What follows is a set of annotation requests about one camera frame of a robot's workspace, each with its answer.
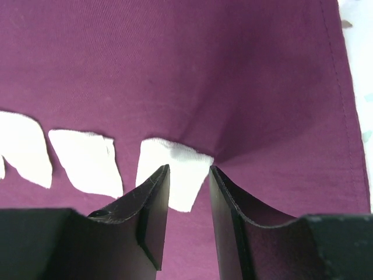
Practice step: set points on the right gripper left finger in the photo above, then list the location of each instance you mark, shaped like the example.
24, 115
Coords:
141, 216

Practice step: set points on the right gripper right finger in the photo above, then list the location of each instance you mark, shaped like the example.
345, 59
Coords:
253, 240

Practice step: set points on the white gauze pad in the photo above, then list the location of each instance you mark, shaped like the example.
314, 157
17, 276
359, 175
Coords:
188, 169
89, 161
24, 147

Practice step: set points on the purple cloth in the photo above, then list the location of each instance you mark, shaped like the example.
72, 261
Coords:
274, 91

